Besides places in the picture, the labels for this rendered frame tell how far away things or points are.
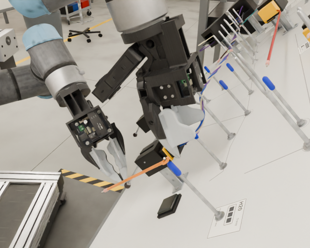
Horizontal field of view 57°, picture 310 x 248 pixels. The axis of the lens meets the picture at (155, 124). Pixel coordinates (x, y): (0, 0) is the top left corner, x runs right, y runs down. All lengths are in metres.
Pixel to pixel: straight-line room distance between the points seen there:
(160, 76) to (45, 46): 0.30
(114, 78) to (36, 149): 2.08
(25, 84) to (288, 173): 0.55
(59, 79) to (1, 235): 1.19
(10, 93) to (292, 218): 0.58
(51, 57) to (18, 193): 1.31
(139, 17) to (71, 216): 1.63
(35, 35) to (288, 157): 0.50
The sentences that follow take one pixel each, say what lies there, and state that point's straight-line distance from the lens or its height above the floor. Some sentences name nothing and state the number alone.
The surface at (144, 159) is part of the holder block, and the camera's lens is 0.51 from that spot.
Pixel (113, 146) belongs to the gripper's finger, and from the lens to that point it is 0.58.
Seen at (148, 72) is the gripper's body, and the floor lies 1.27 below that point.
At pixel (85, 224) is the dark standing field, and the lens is 1.84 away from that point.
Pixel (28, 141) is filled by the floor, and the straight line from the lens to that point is 2.60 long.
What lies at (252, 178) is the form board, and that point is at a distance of 0.40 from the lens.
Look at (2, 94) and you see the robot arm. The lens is 0.69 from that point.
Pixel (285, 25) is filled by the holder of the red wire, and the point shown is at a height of 1.22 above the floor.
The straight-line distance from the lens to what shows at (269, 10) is 0.85.
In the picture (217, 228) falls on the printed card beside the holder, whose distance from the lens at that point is 0.38.
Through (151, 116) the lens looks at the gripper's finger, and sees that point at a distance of 0.41.
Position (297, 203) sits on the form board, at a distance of 0.33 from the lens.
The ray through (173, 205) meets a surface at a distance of 0.49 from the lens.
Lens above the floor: 1.44
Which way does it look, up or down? 34 degrees down
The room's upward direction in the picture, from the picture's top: straight up
